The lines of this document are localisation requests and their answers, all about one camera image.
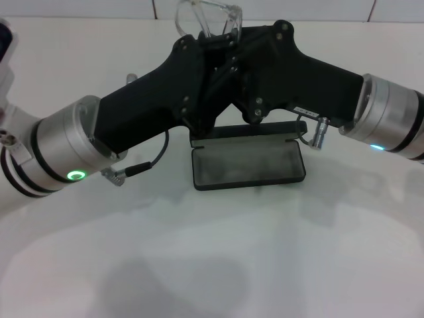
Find clear white glasses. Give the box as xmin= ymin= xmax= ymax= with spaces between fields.
xmin=173 ymin=0 xmax=245 ymax=40

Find black glasses case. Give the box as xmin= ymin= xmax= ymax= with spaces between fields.
xmin=189 ymin=119 xmax=308 ymax=192

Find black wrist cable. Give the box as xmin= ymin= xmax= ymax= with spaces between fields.
xmin=100 ymin=130 xmax=170 ymax=187
xmin=295 ymin=113 xmax=329 ymax=150

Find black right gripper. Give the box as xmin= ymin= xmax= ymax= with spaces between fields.
xmin=197 ymin=19 xmax=365 ymax=129

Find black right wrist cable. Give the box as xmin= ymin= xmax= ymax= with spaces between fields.
xmin=295 ymin=113 xmax=329 ymax=150

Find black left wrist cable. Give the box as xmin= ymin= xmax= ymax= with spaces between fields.
xmin=100 ymin=130 xmax=170 ymax=187

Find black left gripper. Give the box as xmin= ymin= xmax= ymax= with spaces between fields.
xmin=93 ymin=34 xmax=233 ymax=156

